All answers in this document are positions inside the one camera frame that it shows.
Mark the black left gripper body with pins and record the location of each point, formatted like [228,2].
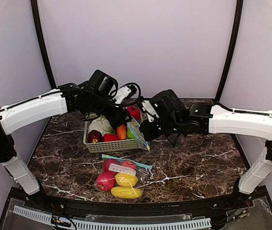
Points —
[120,117]

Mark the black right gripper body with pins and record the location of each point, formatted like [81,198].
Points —
[147,130]

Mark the orange pepper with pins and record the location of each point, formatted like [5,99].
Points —
[122,132]

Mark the small clear zip bag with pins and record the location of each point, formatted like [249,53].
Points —
[139,135]

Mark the green perforated plastic basket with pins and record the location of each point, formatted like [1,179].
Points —
[101,147]

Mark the pink-red wrinkled fruit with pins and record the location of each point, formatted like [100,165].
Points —
[107,164]

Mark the large clear zip bag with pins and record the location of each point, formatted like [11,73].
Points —
[142,172]

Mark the yellow lemon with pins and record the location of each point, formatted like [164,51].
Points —
[126,180]

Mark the red apple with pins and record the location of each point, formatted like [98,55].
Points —
[105,181]

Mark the yellow wrinkled banana-like fruit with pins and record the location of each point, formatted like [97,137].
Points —
[126,192]

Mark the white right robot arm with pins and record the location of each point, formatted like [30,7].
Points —
[167,115]

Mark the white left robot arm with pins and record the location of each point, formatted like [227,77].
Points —
[100,95]

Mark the white cabbage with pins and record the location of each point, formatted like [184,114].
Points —
[102,125]

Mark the red bell pepper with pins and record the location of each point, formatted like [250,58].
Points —
[110,137]

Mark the green apple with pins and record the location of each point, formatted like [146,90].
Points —
[130,134]

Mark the dark purple fruit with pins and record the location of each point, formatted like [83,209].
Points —
[94,136]

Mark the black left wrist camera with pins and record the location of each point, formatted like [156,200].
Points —
[126,91]

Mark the black table front rail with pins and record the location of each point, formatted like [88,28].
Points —
[215,207]

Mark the white slotted cable duct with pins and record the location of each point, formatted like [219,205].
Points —
[99,222]

